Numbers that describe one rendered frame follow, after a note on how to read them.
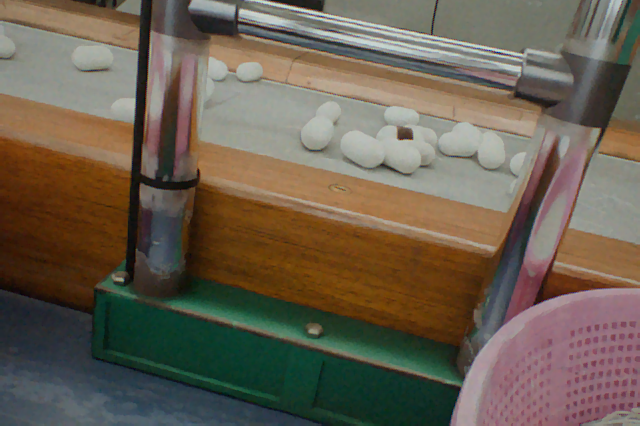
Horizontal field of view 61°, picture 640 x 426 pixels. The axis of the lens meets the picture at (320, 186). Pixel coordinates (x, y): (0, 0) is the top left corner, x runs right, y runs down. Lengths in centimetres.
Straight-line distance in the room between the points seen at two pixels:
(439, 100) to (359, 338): 39
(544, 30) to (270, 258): 235
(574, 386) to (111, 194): 21
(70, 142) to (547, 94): 21
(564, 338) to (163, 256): 16
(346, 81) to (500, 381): 47
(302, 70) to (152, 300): 40
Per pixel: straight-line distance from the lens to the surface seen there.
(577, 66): 21
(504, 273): 23
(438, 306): 26
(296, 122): 47
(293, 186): 26
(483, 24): 251
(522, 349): 19
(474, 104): 61
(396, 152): 39
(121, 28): 69
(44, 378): 28
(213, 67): 56
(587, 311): 23
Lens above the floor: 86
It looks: 21 degrees down
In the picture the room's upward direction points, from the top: 11 degrees clockwise
